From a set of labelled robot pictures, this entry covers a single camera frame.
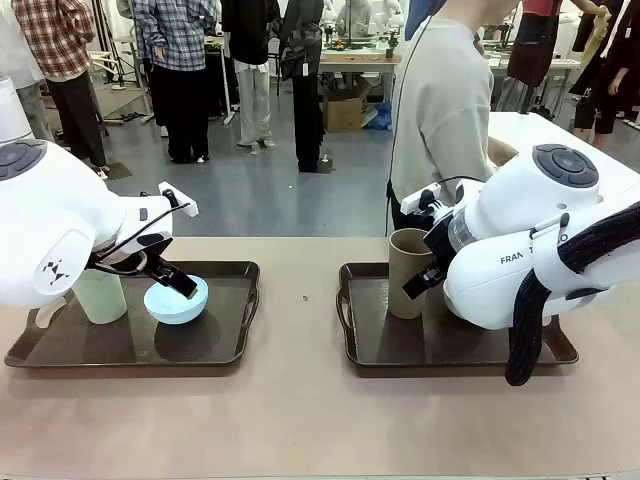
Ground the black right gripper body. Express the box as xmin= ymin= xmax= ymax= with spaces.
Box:
xmin=422 ymin=213 xmax=459 ymax=275

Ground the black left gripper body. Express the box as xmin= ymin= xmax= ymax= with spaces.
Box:
xmin=91 ymin=231 xmax=175 ymax=277

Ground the tall brown cup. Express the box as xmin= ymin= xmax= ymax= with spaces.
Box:
xmin=388 ymin=228 xmax=442 ymax=320

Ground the light blue bowl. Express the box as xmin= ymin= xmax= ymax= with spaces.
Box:
xmin=143 ymin=274 xmax=210 ymax=325

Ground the tall pale green cup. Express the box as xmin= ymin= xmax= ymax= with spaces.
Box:
xmin=73 ymin=268 xmax=129 ymax=325

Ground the dark brown plastic tray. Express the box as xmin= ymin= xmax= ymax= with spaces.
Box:
xmin=336 ymin=262 xmax=580 ymax=379
xmin=3 ymin=260 xmax=262 ymax=369

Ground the person in pale shirt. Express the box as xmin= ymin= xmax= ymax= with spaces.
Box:
xmin=388 ymin=0 xmax=519 ymax=237

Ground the blue plastic bag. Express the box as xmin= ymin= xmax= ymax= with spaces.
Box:
xmin=366 ymin=101 xmax=395 ymax=133

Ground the white side table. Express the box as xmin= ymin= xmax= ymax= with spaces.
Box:
xmin=487 ymin=111 xmax=640 ymax=192

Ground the cardboard box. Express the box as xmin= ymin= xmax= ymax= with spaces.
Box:
xmin=323 ymin=82 xmax=370 ymax=134

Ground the person in blue plaid shirt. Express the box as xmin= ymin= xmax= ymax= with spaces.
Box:
xmin=130 ymin=0 xmax=212 ymax=165

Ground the white round appliance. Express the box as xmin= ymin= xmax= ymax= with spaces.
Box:
xmin=0 ymin=74 xmax=35 ymax=146

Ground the white background workbench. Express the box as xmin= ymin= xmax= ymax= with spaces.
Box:
xmin=318 ymin=47 xmax=404 ymax=104

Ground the person in white trousers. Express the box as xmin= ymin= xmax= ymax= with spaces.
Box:
xmin=221 ymin=0 xmax=282 ymax=149

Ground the person in red plaid shirt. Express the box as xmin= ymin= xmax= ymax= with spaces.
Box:
xmin=10 ymin=0 xmax=110 ymax=180

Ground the person in dark jacket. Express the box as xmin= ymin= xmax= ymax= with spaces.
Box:
xmin=278 ymin=0 xmax=327 ymax=174

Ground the person in dark red apron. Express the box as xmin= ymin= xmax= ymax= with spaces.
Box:
xmin=494 ymin=0 xmax=564 ymax=114

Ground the person in black shorts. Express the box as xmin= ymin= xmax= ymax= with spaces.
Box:
xmin=568 ymin=0 xmax=640 ymax=136

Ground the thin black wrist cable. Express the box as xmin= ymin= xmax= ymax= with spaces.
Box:
xmin=91 ymin=192 xmax=192 ymax=276

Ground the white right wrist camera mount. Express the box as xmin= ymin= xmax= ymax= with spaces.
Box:
xmin=400 ymin=184 xmax=442 ymax=217

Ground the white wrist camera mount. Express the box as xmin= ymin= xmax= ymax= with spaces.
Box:
xmin=158 ymin=181 xmax=199 ymax=219
xmin=400 ymin=184 xmax=442 ymax=217

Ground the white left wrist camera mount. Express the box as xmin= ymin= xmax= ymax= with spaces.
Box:
xmin=158 ymin=181 xmax=199 ymax=219

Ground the black braided cable sleeve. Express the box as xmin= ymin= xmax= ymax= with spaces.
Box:
xmin=504 ymin=202 xmax=640 ymax=387

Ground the thin black hanging cable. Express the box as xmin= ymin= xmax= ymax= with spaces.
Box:
xmin=384 ymin=13 xmax=437 ymax=237

